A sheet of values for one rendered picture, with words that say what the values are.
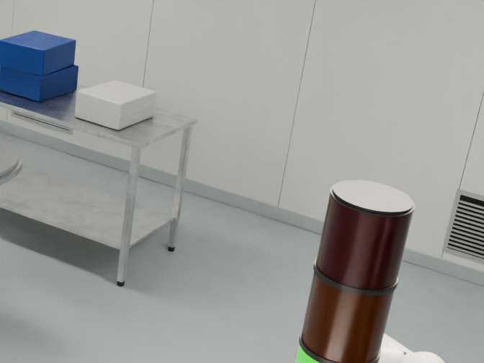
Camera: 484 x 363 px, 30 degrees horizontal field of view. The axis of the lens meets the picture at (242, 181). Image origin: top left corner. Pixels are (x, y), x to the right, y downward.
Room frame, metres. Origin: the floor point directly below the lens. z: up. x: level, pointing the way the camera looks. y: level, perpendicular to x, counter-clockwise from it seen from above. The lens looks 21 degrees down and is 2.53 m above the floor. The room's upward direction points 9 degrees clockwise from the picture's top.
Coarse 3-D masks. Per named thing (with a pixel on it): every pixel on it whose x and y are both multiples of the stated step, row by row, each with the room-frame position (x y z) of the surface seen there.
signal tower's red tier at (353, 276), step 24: (336, 216) 0.47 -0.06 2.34; (360, 216) 0.47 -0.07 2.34; (408, 216) 0.48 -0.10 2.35; (336, 240) 0.47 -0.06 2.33; (360, 240) 0.47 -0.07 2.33; (384, 240) 0.47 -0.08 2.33; (336, 264) 0.47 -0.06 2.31; (360, 264) 0.46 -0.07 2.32; (384, 264) 0.47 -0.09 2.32; (360, 288) 0.46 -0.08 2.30; (384, 288) 0.47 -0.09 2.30
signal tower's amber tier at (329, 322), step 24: (312, 288) 0.49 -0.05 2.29; (312, 312) 0.48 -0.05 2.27; (336, 312) 0.47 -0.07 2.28; (360, 312) 0.47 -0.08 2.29; (384, 312) 0.47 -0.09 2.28; (312, 336) 0.47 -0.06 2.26; (336, 336) 0.47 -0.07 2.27; (360, 336) 0.47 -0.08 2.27; (336, 360) 0.47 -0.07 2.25; (360, 360) 0.47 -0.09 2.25
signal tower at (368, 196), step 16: (336, 192) 0.48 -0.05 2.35; (352, 192) 0.49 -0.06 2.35; (368, 192) 0.49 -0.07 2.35; (384, 192) 0.50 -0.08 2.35; (400, 192) 0.50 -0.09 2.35; (352, 208) 0.47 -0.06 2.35; (368, 208) 0.47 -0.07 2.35; (384, 208) 0.47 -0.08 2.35; (400, 208) 0.48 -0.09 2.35; (320, 272) 0.48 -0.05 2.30; (336, 288) 0.47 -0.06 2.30; (352, 288) 0.46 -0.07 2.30
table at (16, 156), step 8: (0, 136) 4.35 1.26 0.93; (0, 144) 4.23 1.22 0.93; (8, 144) 4.25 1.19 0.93; (0, 152) 4.13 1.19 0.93; (8, 152) 4.14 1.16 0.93; (16, 152) 4.16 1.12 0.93; (0, 160) 4.02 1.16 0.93; (8, 160) 4.04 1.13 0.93; (16, 160) 4.06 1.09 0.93; (0, 168) 3.92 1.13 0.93; (8, 168) 3.94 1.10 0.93; (16, 168) 4.00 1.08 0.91; (0, 176) 3.87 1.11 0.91; (8, 176) 3.89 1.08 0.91; (0, 184) 3.84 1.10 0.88
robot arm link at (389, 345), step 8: (384, 336) 1.26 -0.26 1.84; (384, 344) 1.23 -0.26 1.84; (392, 344) 1.23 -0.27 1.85; (400, 344) 1.24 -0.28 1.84; (384, 352) 1.21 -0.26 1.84; (392, 352) 1.21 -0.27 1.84; (400, 352) 1.22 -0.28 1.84; (408, 352) 1.22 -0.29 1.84; (384, 360) 1.20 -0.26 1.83; (392, 360) 1.20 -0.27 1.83; (400, 360) 1.21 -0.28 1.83
